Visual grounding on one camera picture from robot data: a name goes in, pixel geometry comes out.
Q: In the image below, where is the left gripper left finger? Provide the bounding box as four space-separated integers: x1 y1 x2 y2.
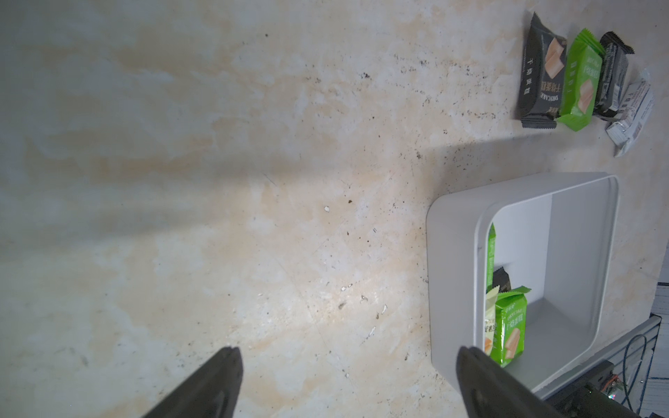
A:
144 347 243 418

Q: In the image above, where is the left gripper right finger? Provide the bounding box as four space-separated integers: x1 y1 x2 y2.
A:
456 347 561 418

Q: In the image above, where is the white cookie packet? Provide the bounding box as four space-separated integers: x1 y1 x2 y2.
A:
492 266 512 293

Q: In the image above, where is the white plastic storage box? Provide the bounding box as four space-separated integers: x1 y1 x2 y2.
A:
426 172 620 392

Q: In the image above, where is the black cookie packet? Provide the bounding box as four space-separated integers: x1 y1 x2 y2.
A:
518 13 567 129
593 31 635 121

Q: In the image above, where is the beige cookie packet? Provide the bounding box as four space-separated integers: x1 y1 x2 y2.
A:
606 69 655 158

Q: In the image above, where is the green cookie packet front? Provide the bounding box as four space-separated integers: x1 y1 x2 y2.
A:
490 287 531 367

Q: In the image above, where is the yellow cookie packet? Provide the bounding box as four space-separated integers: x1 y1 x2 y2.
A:
484 286 500 355

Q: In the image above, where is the tall green cookie packet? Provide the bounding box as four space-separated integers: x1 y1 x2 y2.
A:
486 224 497 292

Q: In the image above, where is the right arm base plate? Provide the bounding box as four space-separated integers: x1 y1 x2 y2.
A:
545 361 639 417

